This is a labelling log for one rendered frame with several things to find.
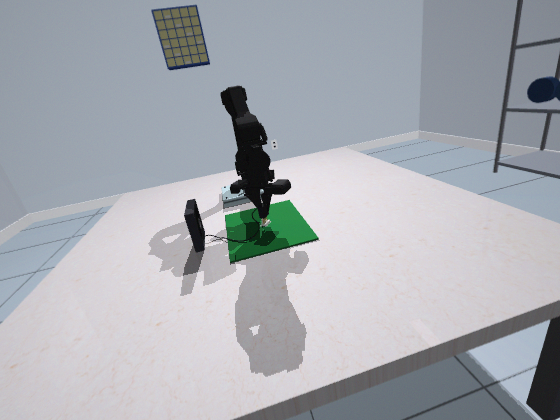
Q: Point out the green circuit board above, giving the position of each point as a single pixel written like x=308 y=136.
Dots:
x=284 y=227

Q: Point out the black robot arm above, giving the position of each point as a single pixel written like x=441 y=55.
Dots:
x=247 y=131

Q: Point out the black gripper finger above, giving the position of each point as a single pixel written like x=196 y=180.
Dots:
x=254 y=197
x=266 y=199

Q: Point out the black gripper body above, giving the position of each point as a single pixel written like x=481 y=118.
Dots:
x=260 y=181

